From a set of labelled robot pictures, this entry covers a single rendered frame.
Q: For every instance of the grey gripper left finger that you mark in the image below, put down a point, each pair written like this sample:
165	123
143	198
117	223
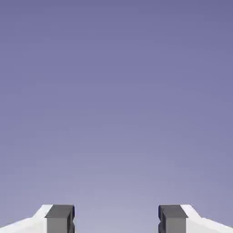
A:
56	221

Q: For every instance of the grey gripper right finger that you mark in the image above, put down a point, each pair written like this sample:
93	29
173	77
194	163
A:
175	221

